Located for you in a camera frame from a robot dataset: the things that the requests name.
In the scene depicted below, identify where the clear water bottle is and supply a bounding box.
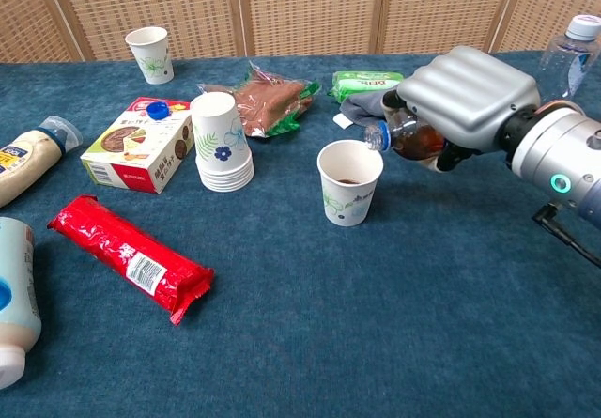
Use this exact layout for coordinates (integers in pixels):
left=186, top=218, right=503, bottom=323
left=538, top=13, right=601, bottom=100

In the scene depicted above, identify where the black arm cable with plug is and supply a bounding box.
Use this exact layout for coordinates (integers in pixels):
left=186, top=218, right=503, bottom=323
left=532, top=201, right=601, bottom=269

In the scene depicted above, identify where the mayonnaise squeeze bottle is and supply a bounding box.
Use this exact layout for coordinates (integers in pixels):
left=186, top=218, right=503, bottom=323
left=0, top=115, right=85, bottom=209

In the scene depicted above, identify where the dark soda bottle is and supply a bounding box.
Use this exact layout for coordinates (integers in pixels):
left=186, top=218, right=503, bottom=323
left=363, top=112, right=447, bottom=168

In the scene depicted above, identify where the brown bread in clear bag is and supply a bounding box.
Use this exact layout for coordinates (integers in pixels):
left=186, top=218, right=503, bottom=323
left=196, top=60, right=323, bottom=139

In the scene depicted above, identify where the grey cloth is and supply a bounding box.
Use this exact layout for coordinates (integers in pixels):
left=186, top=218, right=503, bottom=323
left=333, top=86, right=400, bottom=131

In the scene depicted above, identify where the blue felt table cover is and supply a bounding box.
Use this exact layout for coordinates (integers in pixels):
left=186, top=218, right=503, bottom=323
left=0, top=51, right=601, bottom=418

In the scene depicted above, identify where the red biscuit pack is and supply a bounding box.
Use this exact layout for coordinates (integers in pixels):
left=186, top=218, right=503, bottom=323
left=47, top=194, right=216, bottom=327

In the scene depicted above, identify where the white blue-label squeeze bottle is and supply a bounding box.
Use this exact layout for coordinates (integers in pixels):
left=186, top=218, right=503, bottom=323
left=0, top=216, right=43, bottom=391

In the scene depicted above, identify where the paper cup green flower print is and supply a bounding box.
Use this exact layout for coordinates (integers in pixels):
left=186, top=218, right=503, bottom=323
left=124, top=26, right=175, bottom=85

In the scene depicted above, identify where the woven wooden folding screen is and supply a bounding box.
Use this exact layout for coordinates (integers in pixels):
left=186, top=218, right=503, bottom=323
left=0, top=0, right=601, bottom=65

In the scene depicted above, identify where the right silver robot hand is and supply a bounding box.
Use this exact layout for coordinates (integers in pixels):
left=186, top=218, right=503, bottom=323
left=382, top=45, right=542, bottom=174

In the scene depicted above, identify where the green tissue pack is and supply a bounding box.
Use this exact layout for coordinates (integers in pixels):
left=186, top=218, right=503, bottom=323
left=328, top=70, right=406, bottom=104

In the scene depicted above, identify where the biscuit box with pie picture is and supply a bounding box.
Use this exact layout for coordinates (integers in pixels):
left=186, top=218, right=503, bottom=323
left=80, top=96, right=196, bottom=195

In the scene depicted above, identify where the paper cup with cola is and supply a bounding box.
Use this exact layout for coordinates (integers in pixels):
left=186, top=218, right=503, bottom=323
left=316, top=139, right=385, bottom=228

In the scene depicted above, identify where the stack of upturned paper cups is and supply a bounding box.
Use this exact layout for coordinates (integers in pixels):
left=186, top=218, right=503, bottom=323
left=189, top=91, right=255, bottom=194

